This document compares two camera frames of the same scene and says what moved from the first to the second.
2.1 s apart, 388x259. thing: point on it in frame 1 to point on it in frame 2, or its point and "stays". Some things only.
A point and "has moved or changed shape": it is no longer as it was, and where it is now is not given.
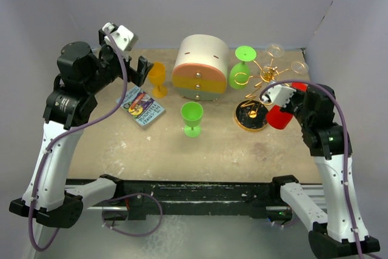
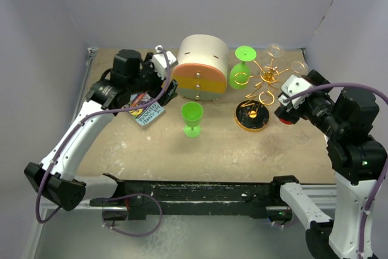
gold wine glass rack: [253, 114] stays
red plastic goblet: [279, 119] has moved or changed shape
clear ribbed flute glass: [299, 67] stays
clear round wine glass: [275, 50] stays
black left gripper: [137, 76] to [149, 67]
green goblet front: [239, 73] stays
